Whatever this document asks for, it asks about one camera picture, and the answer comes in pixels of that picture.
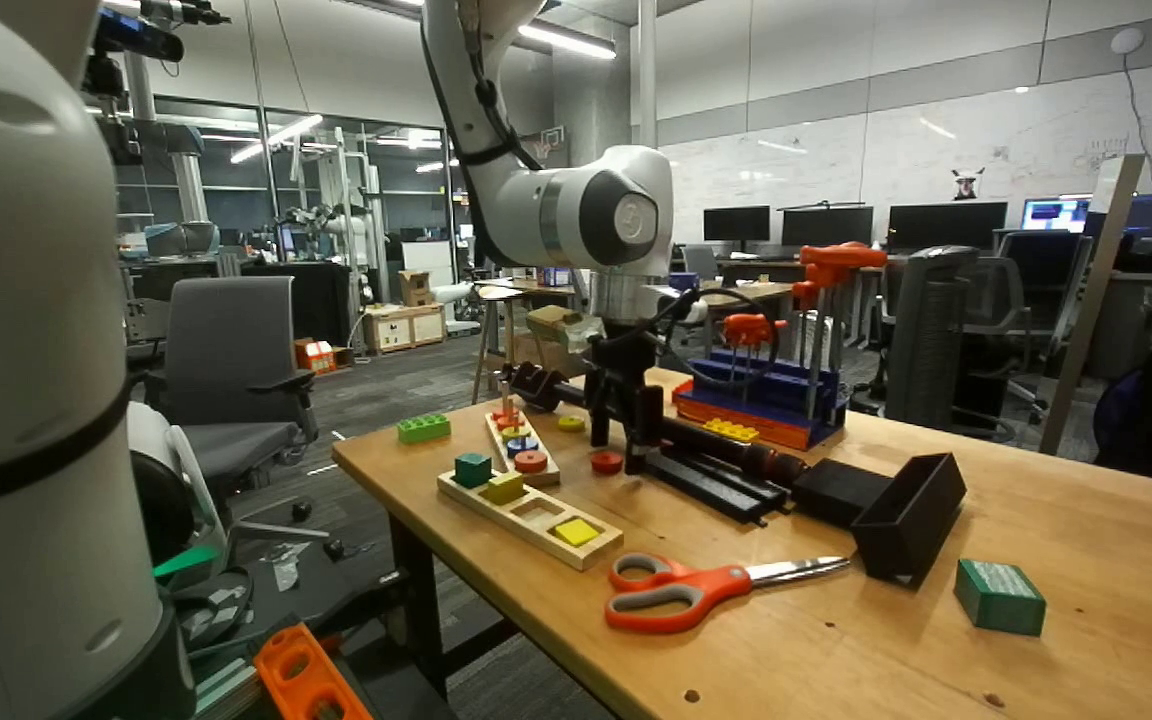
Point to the wooden top desk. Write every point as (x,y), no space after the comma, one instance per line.
(758,290)

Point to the black angled block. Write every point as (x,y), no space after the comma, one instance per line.
(902,543)

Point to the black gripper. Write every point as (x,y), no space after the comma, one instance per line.
(627,364)

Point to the black flat rail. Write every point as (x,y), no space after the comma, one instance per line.
(718,491)

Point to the metal stool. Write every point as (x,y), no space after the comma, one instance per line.
(494,300)

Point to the yellow Lego brick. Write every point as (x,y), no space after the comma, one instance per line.
(731,428)

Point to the black flat block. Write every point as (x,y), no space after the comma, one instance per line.
(839,491)

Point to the red round wooden block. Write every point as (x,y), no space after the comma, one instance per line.
(504,416)

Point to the green rectangular block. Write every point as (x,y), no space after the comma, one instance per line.
(998,599)

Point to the blue hex key holder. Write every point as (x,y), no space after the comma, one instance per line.
(763,392)

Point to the white pole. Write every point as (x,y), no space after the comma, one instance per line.
(642,81)

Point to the cardboard box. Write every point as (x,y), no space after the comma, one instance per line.
(400,326)

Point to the wooden peg stacking board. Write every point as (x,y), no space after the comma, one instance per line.
(549,472)

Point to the teal wooden cube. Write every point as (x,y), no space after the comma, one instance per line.
(472,470)

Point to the orange box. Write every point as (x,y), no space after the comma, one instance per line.
(317,356)

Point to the ceiling light bar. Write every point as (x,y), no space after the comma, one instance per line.
(570,43)

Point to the grey office chair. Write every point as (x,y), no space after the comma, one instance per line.
(223,346)

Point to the blue round wooden block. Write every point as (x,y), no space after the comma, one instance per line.
(521,447)

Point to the wooden plank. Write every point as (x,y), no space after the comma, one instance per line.
(1097,294)

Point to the green Duplo brick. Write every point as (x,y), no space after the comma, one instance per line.
(422,428)

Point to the black computer monitor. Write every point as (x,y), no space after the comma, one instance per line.
(737,224)
(944,224)
(825,224)

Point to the dark grey upright panel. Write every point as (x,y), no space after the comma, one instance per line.
(928,335)

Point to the white rounded housing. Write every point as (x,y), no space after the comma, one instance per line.
(169,447)

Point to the orange plastic crate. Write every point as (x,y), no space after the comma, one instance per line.
(298,674)

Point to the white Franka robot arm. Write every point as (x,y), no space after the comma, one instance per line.
(17,401)

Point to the yellow round wooden block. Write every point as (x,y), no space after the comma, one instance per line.
(570,423)

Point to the wooden shape sorter board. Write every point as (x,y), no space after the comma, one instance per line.
(521,531)

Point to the black overhead camera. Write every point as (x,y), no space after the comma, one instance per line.
(137,33)

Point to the monitor with blue screen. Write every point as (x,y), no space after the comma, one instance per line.
(1055,212)

